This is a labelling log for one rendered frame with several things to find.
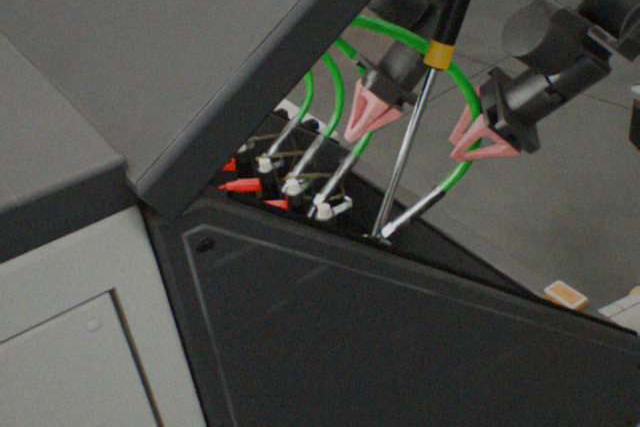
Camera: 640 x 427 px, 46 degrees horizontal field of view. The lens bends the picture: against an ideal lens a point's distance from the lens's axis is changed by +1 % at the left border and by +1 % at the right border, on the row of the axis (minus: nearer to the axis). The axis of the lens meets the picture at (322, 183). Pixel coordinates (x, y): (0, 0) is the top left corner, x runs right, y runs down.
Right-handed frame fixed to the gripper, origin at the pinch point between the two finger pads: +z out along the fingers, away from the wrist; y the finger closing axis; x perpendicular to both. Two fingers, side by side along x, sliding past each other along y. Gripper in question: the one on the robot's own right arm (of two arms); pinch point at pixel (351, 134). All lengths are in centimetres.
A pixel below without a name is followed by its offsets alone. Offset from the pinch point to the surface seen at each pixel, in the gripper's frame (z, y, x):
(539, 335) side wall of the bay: 0.8, -11.2, 34.2
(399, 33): -14.6, 10.2, 10.8
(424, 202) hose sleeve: 0.3, -7.6, 11.2
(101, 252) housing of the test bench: 4, 38, 44
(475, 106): -13.1, -3.6, 12.0
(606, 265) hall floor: 9, -161, -73
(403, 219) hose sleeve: 3.7, -7.0, 10.8
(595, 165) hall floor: -14, -184, -124
